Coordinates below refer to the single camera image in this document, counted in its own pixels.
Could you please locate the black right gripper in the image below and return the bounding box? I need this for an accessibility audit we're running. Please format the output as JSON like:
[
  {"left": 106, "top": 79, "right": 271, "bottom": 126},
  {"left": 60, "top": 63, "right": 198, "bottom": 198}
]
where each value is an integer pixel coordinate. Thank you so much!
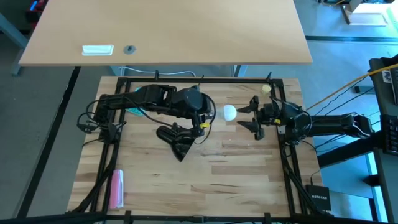
[{"left": 236, "top": 95, "right": 282, "bottom": 141}]

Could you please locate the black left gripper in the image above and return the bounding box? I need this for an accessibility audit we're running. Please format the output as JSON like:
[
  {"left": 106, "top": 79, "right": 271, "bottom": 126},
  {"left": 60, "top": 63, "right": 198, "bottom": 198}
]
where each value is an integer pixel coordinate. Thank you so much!
[{"left": 172, "top": 112, "right": 208, "bottom": 146}]

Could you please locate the black gooseneck desk lamp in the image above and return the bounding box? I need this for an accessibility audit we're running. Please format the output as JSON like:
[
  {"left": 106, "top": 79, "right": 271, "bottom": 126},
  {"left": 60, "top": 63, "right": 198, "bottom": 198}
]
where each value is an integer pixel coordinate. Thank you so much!
[{"left": 155, "top": 123, "right": 201, "bottom": 163}]

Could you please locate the teal plastic box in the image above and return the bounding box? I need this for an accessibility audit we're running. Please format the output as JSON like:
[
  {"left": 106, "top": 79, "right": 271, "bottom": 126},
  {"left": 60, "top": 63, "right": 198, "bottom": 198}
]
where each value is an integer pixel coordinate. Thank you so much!
[{"left": 127, "top": 86, "right": 147, "bottom": 117}]

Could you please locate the pink and white stapler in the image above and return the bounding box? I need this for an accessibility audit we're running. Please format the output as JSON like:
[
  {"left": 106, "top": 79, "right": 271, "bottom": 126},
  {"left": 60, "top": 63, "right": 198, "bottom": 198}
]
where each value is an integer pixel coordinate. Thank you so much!
[{"left": 109, "top": 169, "right": 125, "bottom": 209}]

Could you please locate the black floor beam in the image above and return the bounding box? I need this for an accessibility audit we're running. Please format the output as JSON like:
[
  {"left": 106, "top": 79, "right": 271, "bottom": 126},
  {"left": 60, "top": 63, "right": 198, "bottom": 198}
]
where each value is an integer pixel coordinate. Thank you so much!
[{"left": 317, "top": 130, "right": 383, "bottom": 169}]

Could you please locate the beige wooden desk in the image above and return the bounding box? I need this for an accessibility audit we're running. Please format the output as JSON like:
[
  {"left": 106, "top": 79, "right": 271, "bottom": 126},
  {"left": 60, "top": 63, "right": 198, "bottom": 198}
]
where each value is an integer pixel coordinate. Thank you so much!
[{"left": 18, "top": 0, "right": 313, "bottom": 67}]

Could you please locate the white rectangular box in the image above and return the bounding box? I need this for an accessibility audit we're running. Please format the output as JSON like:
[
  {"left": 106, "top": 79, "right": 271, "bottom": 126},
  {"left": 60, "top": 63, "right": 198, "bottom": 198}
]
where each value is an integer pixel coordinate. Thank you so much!
[{"left": 81, "top": 44, "right": 114, "bottom": 57}]

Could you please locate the black floor strip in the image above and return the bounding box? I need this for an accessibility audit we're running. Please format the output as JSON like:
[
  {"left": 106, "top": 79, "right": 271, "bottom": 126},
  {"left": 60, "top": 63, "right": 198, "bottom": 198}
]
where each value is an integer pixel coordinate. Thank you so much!
[
  {"left": 305, "top": 35, "right": 398, "bottom": 44},
  {"left": 17, "top": 65, "right": 81, "bottom": 218}
]

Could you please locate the black keyboard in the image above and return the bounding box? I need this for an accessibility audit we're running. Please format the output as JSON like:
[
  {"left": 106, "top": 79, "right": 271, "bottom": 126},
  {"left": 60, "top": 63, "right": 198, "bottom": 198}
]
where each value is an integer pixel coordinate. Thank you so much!
[{"left": 381, "top": 114, "right": 398, "bottom": 156}]

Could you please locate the black side table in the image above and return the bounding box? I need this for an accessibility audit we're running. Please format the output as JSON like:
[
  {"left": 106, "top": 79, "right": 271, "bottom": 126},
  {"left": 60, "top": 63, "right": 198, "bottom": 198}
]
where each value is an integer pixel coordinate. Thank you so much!
[{"left": 368, "top": 54, "right": 398, "bottom": 224}]

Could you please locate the red and blue object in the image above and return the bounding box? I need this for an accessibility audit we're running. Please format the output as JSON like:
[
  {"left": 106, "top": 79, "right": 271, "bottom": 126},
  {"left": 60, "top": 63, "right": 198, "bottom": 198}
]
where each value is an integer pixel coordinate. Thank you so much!
[{"left": 26, "top": 0, "right": 47, "bottom": 21}]

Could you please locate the grey table leg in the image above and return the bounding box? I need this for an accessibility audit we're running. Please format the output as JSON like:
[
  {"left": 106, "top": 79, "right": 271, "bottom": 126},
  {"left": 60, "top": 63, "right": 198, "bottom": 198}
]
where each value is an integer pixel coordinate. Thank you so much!
[{"left": 0, "top": 12, "right": 29, "bottom": 77}]

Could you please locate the black aluminium table frame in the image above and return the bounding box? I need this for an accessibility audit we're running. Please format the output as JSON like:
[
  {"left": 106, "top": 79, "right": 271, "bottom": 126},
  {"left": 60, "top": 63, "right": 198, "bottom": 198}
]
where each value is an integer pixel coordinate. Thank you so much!
[{"left": 67, "top": 76, "right": 333, "bottom": 224}]

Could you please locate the white cable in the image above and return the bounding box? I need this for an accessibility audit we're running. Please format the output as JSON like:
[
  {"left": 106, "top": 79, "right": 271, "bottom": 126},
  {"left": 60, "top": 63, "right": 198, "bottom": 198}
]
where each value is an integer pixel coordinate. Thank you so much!
[{"left": 119, "top": 66, "right": 197, "bottom": 78}]

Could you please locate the black cable bundle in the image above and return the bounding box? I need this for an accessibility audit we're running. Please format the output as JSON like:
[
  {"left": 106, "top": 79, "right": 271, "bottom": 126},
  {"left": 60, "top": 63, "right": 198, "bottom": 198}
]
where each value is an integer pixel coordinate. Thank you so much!
[
  {"left": 70, "top": 124, "right": 124, "bottom": 215},
  {"left": 279, "top": 141, "right": 315, "bottom": 215}
]

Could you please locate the black Netgear network switch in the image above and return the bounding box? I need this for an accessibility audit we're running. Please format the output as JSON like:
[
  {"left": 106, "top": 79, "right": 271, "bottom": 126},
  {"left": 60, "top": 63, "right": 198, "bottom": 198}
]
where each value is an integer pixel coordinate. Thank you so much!
[{"left": 305, "top": 184, "right": 332, "bottom": 212}]

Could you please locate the yellow cable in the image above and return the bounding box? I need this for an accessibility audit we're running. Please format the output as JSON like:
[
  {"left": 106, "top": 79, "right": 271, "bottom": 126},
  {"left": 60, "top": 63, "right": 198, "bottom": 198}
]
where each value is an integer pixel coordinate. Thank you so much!
[{"left": 306, "top": 63, "right": 398, "bottom": 111}]

